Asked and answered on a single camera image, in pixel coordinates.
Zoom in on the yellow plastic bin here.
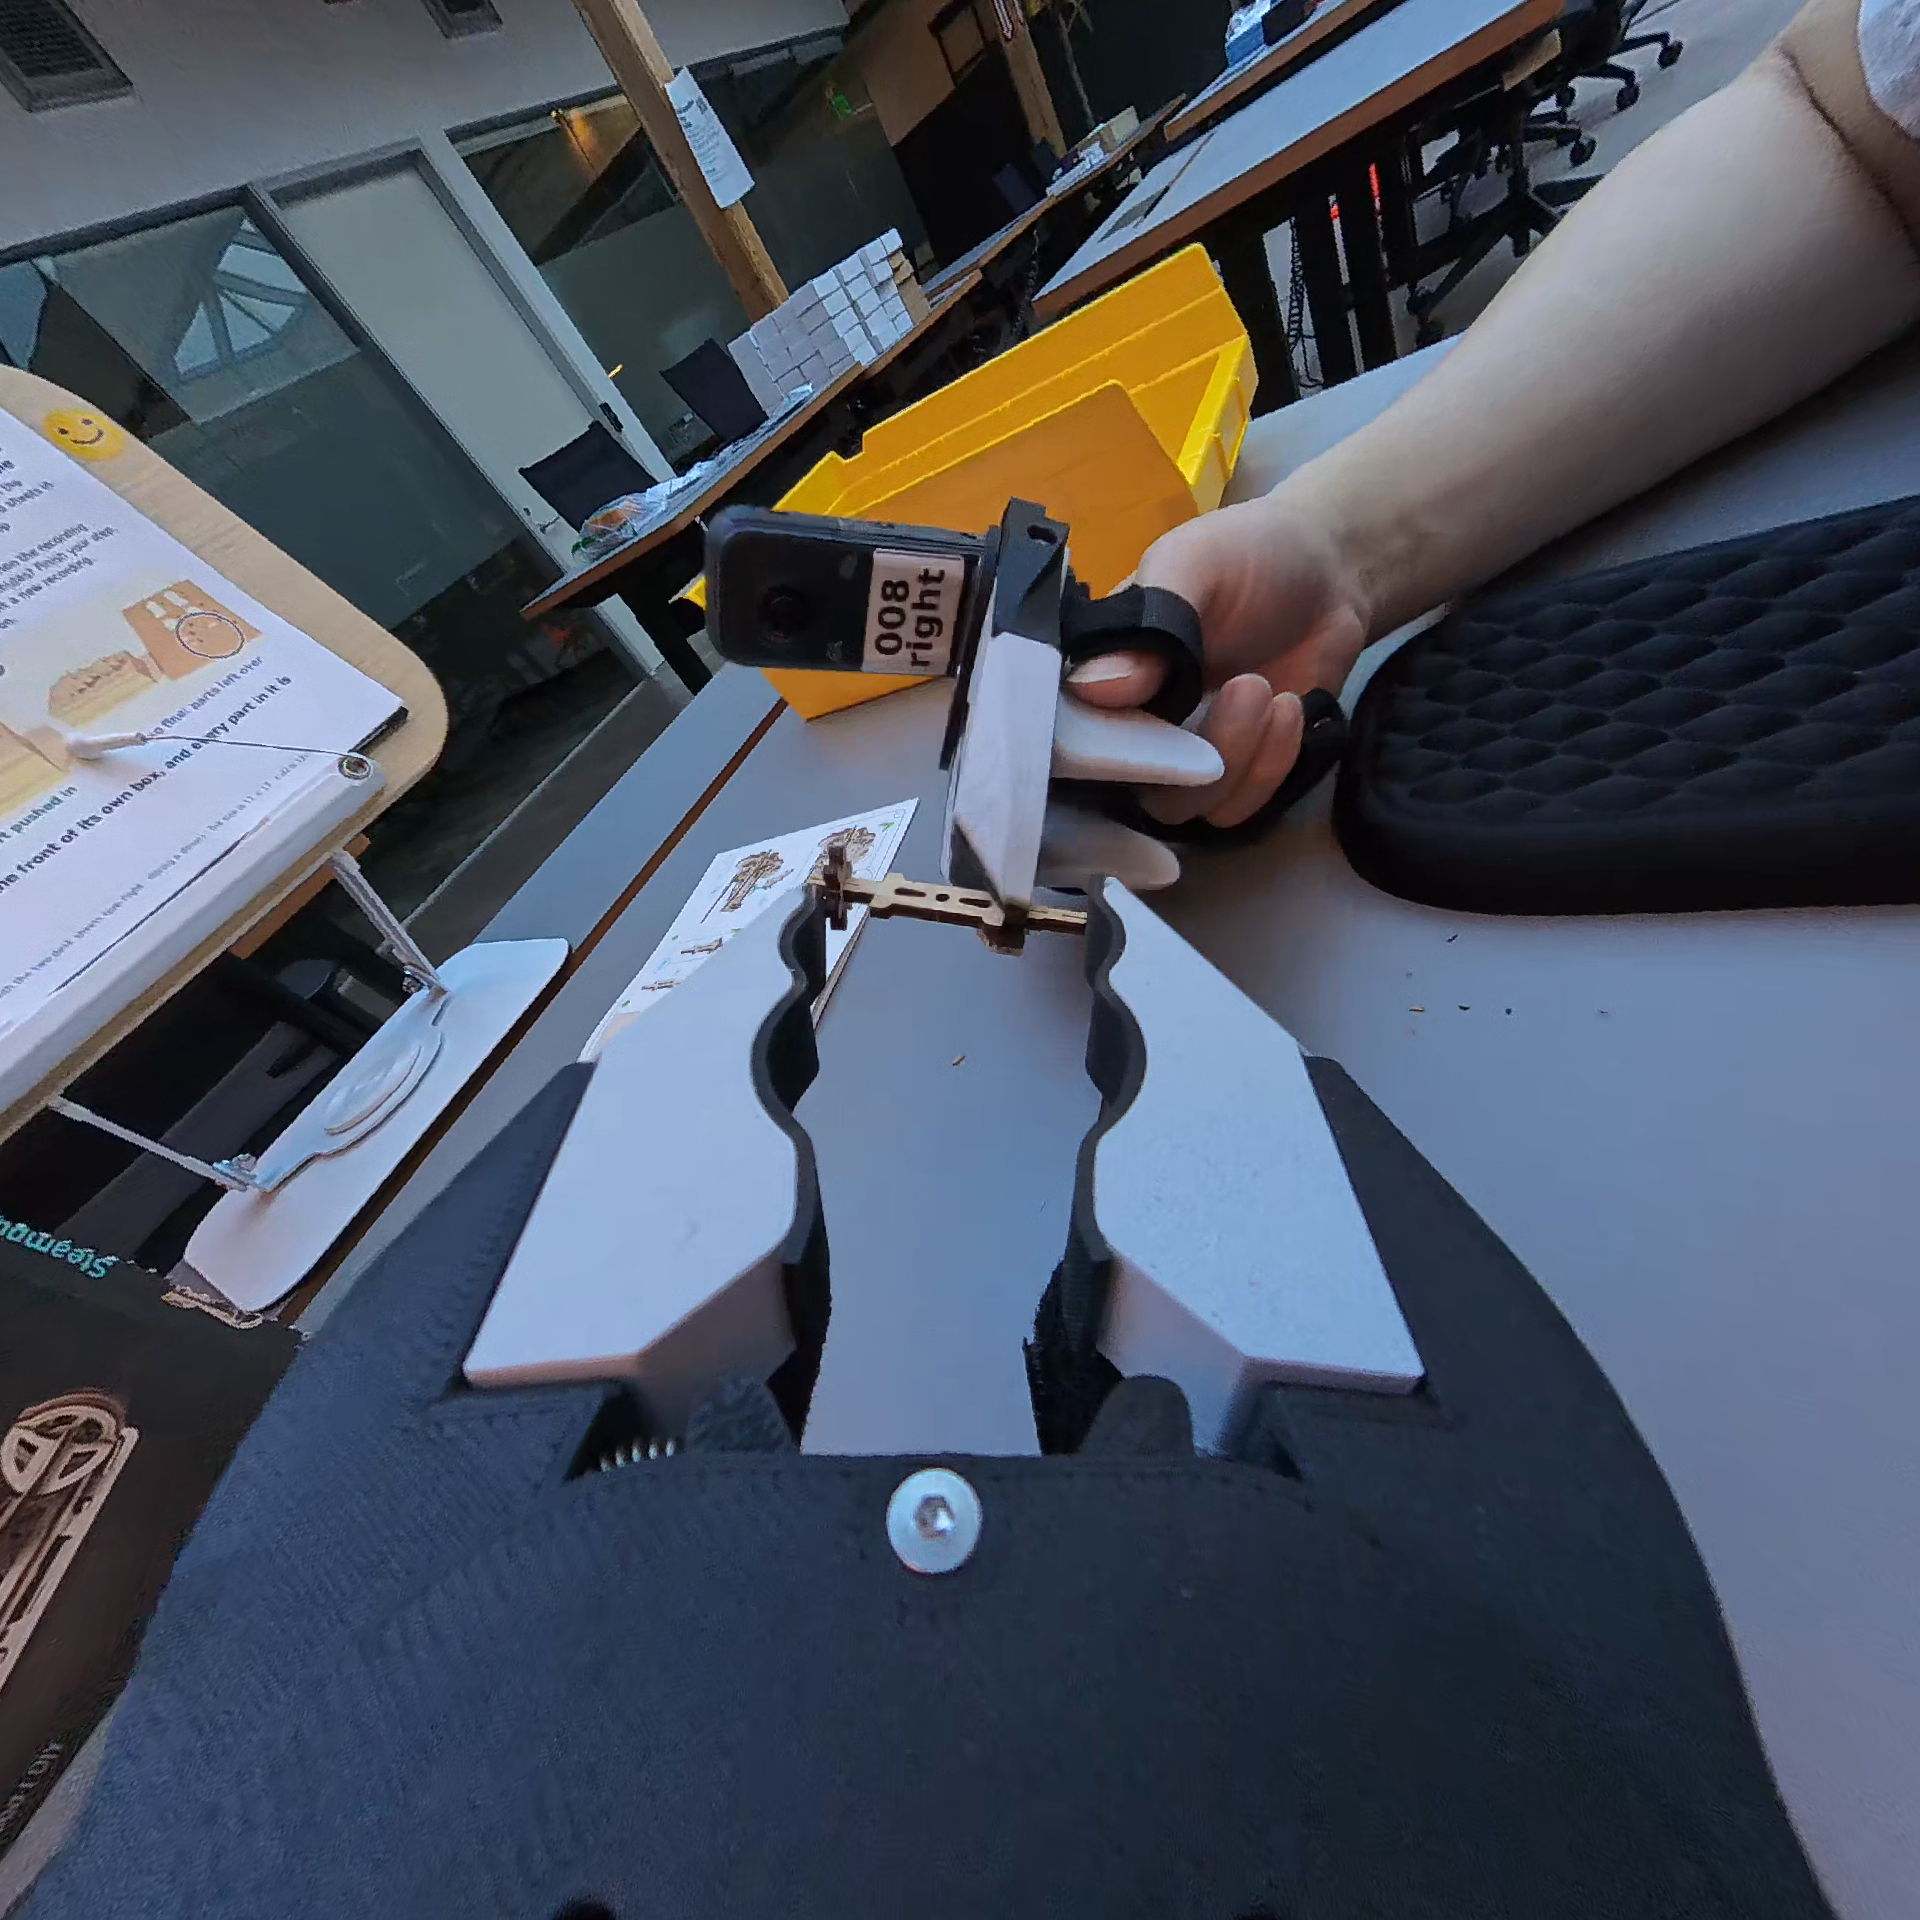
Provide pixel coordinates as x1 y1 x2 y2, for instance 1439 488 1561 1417
681 242 1259 723

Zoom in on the printed instruction sheet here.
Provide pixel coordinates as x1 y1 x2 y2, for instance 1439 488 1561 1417
0 406 408 1040

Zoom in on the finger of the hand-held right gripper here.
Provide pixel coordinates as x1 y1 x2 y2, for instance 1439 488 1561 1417
941 632 1069 914

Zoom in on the background desk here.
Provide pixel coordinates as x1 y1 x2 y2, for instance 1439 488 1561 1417
1030 0 1568 328
521 271 985 695

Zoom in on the stack of white boxes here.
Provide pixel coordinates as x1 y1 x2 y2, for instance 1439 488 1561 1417
729 228 933 407

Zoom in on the paper notice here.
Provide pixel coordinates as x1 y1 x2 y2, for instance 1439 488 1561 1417
663 66 759 210

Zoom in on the black honeycomb cushion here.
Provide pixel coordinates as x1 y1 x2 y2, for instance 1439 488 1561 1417
1332 496 1920 916

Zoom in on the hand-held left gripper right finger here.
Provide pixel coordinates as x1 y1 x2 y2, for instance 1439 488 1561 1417
1023 882 1427 1456

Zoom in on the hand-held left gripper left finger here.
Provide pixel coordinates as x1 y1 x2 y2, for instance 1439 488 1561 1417
462 892 836 1454

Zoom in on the wooden document stand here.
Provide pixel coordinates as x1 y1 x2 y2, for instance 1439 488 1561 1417
0 368 572 1316

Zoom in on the slotted wooden axle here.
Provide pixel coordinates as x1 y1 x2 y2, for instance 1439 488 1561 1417
838 871 1093 958

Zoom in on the assembly instruction booklet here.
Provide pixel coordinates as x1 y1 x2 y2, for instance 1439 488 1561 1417
584 799 920 1060

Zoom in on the black mesh chair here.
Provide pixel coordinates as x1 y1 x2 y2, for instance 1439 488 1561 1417
517 420 665 531
661 337 769 442

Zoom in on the person's right hand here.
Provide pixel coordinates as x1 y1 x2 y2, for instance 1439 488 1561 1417
1072 496 1376 834

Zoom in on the person's right forearm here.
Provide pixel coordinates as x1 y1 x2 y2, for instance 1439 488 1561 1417
1289 0 1920 644

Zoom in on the black model kit box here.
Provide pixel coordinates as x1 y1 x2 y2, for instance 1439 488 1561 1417
0 1236 301 1857

